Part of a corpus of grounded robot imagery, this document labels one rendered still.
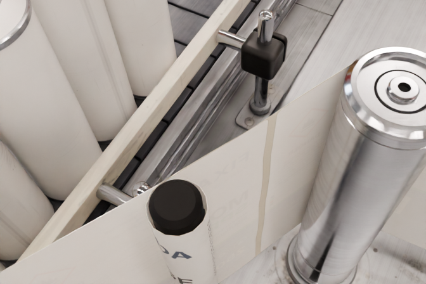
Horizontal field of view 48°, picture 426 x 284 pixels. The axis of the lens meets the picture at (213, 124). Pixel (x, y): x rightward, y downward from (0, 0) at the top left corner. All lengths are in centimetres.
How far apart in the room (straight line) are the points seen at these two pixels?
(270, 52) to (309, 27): 15
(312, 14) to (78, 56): 30
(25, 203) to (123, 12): 13
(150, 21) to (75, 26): 7
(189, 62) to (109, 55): 8
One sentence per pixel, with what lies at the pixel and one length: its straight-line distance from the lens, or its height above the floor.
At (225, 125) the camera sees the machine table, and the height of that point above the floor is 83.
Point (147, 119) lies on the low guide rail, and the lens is 34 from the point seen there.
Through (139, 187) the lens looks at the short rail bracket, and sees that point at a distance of 27.
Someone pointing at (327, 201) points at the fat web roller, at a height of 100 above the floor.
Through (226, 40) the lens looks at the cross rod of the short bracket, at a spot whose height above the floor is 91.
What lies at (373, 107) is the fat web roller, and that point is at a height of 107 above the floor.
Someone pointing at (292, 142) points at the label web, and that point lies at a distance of 19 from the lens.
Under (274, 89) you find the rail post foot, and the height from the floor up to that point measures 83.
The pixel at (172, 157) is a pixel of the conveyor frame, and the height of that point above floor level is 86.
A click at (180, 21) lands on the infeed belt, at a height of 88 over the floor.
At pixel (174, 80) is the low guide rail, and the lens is 36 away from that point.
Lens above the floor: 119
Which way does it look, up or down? 57 degrees down
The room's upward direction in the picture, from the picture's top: 5 degrees counter-clockwise
